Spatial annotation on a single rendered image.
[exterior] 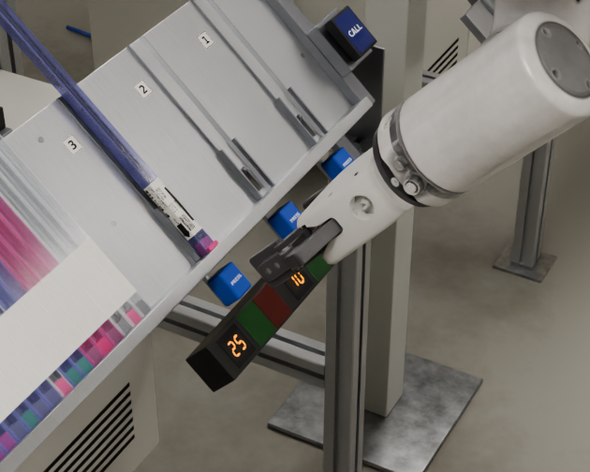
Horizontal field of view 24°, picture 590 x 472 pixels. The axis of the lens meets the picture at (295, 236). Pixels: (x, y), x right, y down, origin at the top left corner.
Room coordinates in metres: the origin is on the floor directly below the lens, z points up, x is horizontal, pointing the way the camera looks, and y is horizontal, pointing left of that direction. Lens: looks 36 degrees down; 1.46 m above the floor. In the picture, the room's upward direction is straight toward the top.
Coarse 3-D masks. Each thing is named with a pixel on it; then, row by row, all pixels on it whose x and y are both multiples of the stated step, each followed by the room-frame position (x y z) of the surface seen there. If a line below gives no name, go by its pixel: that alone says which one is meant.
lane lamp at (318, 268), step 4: (320, 256) 1.06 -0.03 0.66; (312, 260) 1.05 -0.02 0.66; (316, 260) 1.06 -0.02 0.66; (320, 260) 1.06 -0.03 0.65; (324, 260) 1.06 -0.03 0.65; (308, 264) 1.05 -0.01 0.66; (312, 264) 1.05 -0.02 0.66; (316, 264) 1.05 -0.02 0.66; (320, 264) 1.06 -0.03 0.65; (324, 264) 1.06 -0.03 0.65; (328, 264) 1.06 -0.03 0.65; (308, 268) 1.04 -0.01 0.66; (312, 268) 1.05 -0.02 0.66; (316, 268) 1.05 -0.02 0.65; (320, 268) 1.05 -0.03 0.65; (324, 268) 1.05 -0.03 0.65; (328, 268) 1.06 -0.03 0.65; (312, 272) 1.04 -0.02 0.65; (316, 272) 1.05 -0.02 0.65; (320, 272) 1.05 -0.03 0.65; (324, 272) 1.05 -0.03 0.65; (316, 276) 1.04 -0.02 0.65; (320, 276) 1.04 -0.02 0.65
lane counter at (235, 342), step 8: (232, 328) 0.94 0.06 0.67; (224, 336) 0.93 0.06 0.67; (232, 336) 0.93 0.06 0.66; (240, 336) 0.94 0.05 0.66; (224, 344) 0.92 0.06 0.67; (232, 344) 0.93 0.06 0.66; (240, 344) 0.93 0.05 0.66; (248, 344) 0.94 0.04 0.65; (232, 352) 0.92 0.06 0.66; (240, 352) 0.92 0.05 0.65; (248, 352) 0.93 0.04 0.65; (232, 360) 0.91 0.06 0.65; (240, 360) 0.92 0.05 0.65
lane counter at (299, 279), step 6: (294, 276) 1.03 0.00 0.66; (300, 276) 1.03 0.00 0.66; (306, 276) 1.03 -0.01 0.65; (288, 282) 1.02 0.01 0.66; (294, 282) 1.02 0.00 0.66; (300, 282) 1.03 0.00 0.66; (306, 282) 1.03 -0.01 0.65; (312, 282) 1.03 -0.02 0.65; (288, 288) 1.01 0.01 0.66; (294, 288) 1.02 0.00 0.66; (300, 288) 1.02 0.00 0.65; (306, 288) 1.02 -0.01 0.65; (294, 294) 1.01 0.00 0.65; (300, 294) 1.01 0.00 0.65
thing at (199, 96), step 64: (192, 0) 1.23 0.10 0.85; (256, 0) 1.29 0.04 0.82; (128, 64) 1.12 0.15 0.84; (192, 64) 1.16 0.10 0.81; (256, 64) 1.21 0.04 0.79; (64, 128) 1.02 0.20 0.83; (128, 128) 1.06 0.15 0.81; (192, 128) 1.10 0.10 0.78; (256, 128) 1.14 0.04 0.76; (320, 128) 1.19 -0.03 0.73; (64, 192) 0.96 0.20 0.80; (128, 192) 1.00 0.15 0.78; (192, 192) 1.03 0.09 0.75; (256, 192) 1.07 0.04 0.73; (128, 256) 0.94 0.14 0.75; (192, 256) 0.97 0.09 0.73
